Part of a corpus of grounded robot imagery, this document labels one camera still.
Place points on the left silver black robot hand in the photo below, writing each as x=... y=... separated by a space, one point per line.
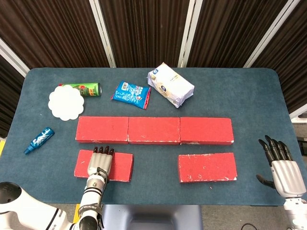
x=99 y=163

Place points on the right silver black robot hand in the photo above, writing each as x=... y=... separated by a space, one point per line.
x=286 y=176

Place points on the red brick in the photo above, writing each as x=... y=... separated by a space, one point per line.
x=121 y=165
x=100 y=129
x=206 y=130
x=207 y=167
x=153 y=130

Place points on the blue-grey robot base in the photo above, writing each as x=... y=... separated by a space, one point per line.
x=153 y=218

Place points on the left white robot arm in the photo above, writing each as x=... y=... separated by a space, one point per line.
x=92 y=191

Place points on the black equipment box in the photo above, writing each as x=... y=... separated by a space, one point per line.
x=302 y=145

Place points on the yellow floor tape strip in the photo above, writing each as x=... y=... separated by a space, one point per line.
x=2 y=147
x=77 y=209

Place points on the blue printed tube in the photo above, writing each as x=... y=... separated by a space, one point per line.
x=39 y=140

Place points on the white flower-shaped palette plate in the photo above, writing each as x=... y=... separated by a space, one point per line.
x=66 y=103

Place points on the green printed can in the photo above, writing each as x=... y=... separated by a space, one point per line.
x=92 y=89

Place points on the blue snack bag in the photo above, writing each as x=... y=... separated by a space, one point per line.
x=130 y=94

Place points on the white tissue pack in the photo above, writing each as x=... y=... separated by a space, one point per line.
x=170 y=85

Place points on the brown slatted partition screen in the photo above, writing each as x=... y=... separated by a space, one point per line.
x=148 y=31

